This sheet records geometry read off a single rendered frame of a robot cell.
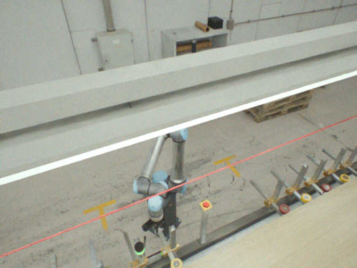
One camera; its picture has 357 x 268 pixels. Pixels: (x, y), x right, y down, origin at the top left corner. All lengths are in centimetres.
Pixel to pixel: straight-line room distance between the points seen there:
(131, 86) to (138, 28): 325
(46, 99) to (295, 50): 63
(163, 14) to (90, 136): 339
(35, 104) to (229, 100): 44
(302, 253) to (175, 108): 175
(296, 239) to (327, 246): 21
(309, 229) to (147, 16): 311
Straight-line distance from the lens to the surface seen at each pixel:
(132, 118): 58
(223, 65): 64
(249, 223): 242
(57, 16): 356
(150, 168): 181
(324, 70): 92
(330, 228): 238
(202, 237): 215
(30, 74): 378
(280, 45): 76
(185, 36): 363
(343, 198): 264
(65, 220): 345
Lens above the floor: 271
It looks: 40 degrees down
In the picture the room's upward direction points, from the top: straight up
